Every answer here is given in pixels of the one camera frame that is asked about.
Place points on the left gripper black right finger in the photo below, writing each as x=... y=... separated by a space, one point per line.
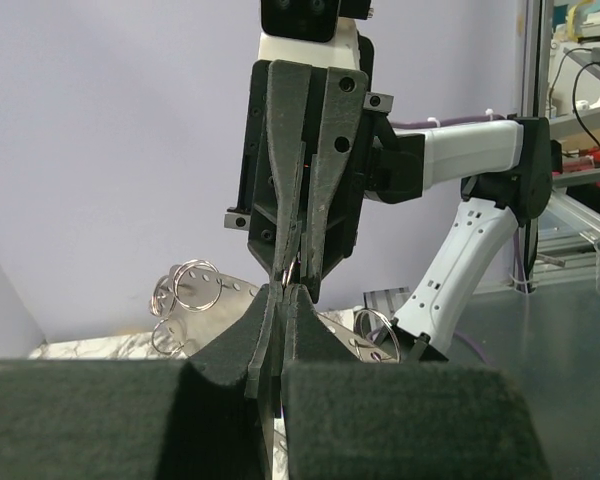
x=346 y=419

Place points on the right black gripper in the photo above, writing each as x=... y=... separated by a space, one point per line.
x=307 y=147

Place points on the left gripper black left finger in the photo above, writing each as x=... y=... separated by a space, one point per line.
x=138 y=419

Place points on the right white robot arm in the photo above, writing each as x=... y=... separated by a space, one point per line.
x=506 y=182

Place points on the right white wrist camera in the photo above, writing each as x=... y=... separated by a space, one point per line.
x=320 y=33

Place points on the aluminium frame outside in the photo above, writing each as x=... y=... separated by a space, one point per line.
x=549 y=66

